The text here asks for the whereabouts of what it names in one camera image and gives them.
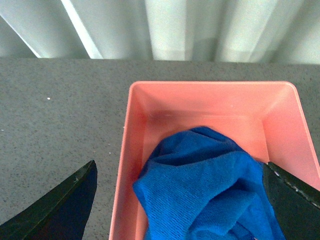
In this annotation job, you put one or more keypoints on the pink plastic bin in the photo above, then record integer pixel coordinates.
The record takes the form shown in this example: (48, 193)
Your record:
(265, 118)

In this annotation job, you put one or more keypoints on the blue microfiber cloth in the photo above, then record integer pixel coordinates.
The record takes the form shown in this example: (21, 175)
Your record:
(199, 184)

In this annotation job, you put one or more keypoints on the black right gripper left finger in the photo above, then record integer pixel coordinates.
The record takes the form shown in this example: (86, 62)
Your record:
(61, 214)

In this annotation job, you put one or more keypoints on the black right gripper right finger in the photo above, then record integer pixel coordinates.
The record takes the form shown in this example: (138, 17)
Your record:
(296, 204)

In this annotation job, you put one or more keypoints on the grey pleated curtain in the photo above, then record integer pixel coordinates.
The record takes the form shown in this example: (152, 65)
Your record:
(248, 31)

